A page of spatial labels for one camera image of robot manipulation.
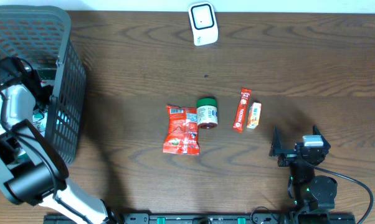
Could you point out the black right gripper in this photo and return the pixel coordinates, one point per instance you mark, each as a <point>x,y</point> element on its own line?
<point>288,155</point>

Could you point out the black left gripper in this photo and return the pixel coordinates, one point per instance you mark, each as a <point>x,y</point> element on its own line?
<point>47,98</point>

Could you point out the small orange box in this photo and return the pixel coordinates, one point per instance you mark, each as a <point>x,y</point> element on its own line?
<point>254,115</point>

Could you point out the small red sachet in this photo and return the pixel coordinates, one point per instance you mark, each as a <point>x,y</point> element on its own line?
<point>241,110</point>

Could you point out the green lid spice jar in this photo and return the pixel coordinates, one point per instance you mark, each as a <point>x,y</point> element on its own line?
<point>206,109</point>

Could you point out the red snack packet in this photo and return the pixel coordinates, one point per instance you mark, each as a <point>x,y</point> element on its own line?
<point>182,137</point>

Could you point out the white green packet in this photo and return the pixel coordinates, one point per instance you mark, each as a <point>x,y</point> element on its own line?
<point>47,76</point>

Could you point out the teal packet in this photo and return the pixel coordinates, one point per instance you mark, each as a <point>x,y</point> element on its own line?
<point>39,120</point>

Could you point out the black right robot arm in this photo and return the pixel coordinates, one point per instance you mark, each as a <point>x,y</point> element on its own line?
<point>313,193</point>

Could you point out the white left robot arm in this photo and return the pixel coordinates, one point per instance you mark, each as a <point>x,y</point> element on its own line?
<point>31,170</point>

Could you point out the white barcode scanner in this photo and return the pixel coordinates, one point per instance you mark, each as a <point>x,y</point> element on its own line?
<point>203,23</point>

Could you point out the grey plastic mesh basket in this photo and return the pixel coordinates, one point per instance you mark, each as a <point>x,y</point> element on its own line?
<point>41,36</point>

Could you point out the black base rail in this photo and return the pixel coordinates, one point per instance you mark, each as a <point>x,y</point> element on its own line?
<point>259,218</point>

